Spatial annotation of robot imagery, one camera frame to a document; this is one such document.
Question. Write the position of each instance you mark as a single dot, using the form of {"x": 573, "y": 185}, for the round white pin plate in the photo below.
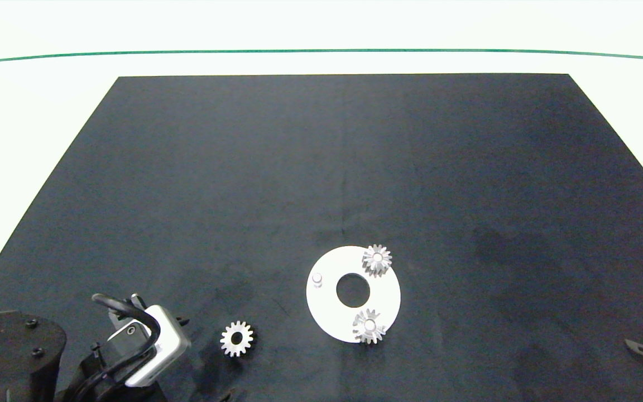
{"x": 327, "y": 307}

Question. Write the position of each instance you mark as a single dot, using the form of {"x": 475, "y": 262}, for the silver boxy wrist camera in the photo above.
{"x": 168, "y": 346}

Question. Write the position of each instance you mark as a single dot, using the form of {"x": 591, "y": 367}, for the dark mat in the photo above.
{"x": 355, "y": 167}

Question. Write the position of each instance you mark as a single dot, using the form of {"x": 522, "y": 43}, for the small steel gear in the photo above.
{"x": 385, "y": 261}
{"x": 246, "y": 340}
{"x": 361, "y": 329}

